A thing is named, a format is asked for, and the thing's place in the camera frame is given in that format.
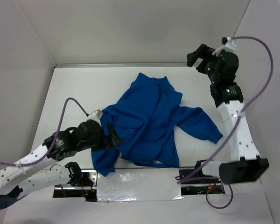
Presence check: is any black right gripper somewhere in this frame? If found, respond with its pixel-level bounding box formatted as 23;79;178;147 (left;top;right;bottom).
186;43;219;82

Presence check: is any blue jacket white lining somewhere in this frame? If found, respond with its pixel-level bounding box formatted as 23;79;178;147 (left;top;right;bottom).
91;73;222;176

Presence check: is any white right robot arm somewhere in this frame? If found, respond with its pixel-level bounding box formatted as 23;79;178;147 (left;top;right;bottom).
187;44;269;184

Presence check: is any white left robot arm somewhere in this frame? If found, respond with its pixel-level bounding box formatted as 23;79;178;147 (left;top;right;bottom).
0;119;123;210

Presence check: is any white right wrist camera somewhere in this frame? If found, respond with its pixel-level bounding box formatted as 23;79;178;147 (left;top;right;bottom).
212;37;237;57

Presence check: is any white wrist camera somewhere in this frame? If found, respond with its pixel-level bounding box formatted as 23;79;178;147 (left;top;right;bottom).
212;37;237;57
87;109;102;125

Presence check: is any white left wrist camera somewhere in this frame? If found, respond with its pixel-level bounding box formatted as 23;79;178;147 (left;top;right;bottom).
87;109;102;125

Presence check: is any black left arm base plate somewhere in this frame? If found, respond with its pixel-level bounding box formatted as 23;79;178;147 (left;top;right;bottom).
55;169;98;188

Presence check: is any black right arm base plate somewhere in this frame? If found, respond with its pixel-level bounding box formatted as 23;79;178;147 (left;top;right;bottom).
175;168;221;185

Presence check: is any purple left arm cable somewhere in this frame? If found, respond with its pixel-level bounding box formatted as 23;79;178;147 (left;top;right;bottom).
0;97;89;168

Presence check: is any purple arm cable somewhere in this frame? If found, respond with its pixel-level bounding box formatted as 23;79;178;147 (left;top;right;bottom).
178;36;274;210
0;97;89;168

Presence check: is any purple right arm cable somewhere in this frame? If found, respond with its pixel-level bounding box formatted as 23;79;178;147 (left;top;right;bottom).
178;36;274;210

